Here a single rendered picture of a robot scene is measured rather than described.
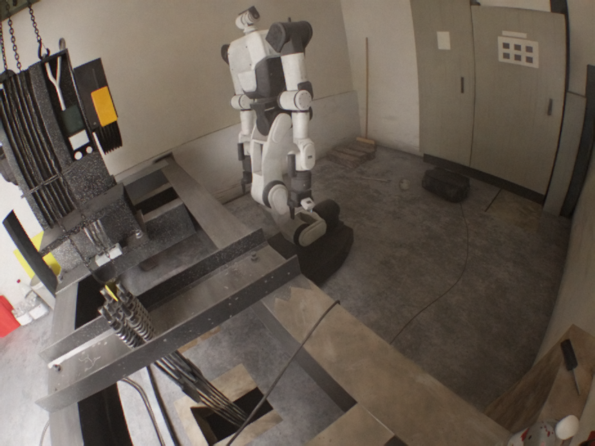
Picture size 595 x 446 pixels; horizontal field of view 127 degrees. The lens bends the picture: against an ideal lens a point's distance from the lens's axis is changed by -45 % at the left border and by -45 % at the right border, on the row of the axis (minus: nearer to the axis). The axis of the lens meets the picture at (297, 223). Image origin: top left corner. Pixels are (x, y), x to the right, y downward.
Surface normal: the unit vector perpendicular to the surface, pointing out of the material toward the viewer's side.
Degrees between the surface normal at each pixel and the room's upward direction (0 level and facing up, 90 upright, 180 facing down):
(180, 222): 90
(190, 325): 90
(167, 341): 90
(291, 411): 0
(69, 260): 90
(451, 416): 0
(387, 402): 0
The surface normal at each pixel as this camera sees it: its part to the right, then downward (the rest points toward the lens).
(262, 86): -0.06, 0.68
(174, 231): 0.59, 0.37
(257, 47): -0.09, 0.51
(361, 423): -0.17, -0.81
